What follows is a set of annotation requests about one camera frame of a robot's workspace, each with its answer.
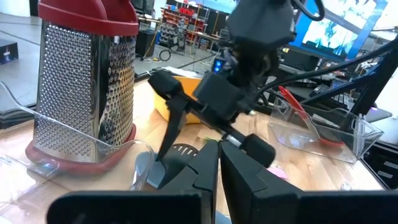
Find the orange plastic bin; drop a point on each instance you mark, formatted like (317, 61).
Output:
(160, 107)

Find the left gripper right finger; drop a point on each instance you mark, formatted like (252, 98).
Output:
(239, 180)

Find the small black box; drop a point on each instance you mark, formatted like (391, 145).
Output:
(7, 51)

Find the red parts shelving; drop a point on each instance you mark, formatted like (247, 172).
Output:
(180, 25)

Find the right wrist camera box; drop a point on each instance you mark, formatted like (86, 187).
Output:
(217, 96)

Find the clear plastic bin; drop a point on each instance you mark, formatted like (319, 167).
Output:
(12, 183)
(311, 149)

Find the large wall display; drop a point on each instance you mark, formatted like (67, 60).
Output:
(335, 34)

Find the red spatula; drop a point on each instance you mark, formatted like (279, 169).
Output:
(292, 101)

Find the blue-lit device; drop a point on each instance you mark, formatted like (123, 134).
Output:
(218, 65)

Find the black aluminium rig frame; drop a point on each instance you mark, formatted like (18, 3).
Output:
(377, 74)

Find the red steel box grater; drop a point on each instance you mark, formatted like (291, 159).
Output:
(68, 93)

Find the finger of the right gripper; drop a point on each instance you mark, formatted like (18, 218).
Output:
(175, 124)

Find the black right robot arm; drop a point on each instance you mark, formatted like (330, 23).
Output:
(261, 21)

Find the grey-blue silicone spatula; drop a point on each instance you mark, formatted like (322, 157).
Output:
(152, 174)

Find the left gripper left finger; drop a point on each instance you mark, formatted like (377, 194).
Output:
(202, 174)

